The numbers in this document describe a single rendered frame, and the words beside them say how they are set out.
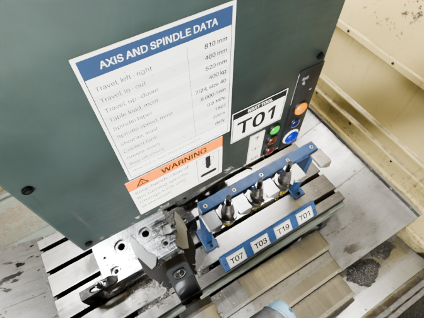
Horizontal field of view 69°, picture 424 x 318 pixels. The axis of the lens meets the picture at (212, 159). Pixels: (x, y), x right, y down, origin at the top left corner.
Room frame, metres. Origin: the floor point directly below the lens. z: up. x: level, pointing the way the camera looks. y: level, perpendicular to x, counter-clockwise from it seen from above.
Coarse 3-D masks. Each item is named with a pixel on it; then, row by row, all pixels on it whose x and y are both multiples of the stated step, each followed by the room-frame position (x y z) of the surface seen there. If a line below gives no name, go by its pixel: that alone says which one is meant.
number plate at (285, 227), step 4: (288, 220) 0.44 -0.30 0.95; (280, 224) 0.43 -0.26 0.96; (284, 224) 0.43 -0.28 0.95; (288, 224) 0.43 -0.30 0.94; (276, 228) 0.41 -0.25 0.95; (280, 228) 0.42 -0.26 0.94; (284, 228) 0.42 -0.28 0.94; (288, 228) 0.42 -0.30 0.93; (292, 228) 0.42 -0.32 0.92; (276, 232) 0.40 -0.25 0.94; (280, 232) 0.40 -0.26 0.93; (284, 232) 0.41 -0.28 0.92; (276, 236) 0.39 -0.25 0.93; (280, 236) 0.39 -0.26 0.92
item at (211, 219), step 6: (210, 210) 0.39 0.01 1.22; (204, 216) 0.37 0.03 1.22; (210, 216) 0.37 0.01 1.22; (216, 216) 0.37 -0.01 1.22; (204, 222) 0.35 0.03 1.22; (210, 222) 0.35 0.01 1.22; (216, 222) 0.35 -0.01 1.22; (222, 222) 0.35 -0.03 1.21; (210, 228) 0.33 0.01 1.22; (216, 228) 0.33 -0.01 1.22
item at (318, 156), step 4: (320, 148) 0.61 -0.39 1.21; (316, 152) 0.59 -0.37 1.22; (320, 152) 0.59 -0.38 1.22; (312, 156) 0.58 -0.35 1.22; (316, 156) 0.57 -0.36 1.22; (320, 156) 0.57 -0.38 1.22; (324, 156) 0.57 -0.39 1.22; (316, 160) 0.56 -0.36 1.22; (320, 160) 0.56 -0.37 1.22; (324, 160) 0.56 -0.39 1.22; (328, 160) 0.56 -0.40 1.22; (320, 164) 0.54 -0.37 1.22; (324, 164) 0.54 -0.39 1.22; (328, 164) 0.54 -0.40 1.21
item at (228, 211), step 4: (224, 204) 0.37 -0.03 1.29; (232, 204) 0.37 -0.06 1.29; (224, 208) 0.37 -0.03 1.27; (228, 208) 0.36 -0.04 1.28; (232, 208) 0.37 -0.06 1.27; (224, 212) 0.36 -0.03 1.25; (228, 212) 0.36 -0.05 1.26; (232, 212) 0.36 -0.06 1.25; (224, 216) 0.36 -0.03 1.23; (228, 216) 0.36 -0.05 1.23
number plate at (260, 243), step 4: (264, 236) 0.38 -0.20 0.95; (256, 240) 0.37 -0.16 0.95; (260, 240) 0.37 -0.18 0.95; (264, 240) 0.37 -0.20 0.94; (268, 240) 0.37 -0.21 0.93; (252, 244) 0.35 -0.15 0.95; (256, 244) 0.36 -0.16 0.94; (260, 244) 0.36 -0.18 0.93; (264, 244) 0.36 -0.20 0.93; (268, 244) 0.36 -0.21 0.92; (252, 248) 0.34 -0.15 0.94; (256, 248) 0.35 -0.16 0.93; (260, 248) 0.35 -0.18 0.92
